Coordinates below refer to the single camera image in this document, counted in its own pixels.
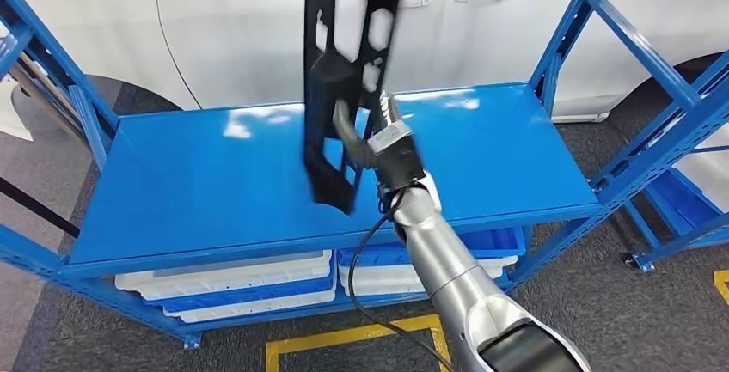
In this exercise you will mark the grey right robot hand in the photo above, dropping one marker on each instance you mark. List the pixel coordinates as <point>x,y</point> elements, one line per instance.
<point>398,170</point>

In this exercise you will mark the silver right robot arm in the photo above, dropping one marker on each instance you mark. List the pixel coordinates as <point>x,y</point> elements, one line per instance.
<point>450,267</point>

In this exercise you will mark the blue metal shelf rack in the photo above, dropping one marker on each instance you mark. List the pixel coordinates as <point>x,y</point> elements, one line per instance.
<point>199,187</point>

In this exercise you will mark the blue plastic bin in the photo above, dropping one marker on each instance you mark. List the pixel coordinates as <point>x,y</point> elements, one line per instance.
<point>256,298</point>
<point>678,198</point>
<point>495,241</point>

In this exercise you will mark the yellow floor tape square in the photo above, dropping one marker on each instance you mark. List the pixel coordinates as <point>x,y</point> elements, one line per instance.
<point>341,335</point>

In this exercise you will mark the white car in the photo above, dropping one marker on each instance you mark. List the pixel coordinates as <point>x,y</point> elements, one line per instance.
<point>228,33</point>

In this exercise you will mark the blue wheeled rack cart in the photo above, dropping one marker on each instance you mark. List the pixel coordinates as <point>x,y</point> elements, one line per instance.
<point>683,238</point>

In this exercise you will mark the large white plastic bin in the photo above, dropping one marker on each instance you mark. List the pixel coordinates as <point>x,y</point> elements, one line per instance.
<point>712,176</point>

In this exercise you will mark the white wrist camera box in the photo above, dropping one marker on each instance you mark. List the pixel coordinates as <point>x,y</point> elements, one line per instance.
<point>390,136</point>

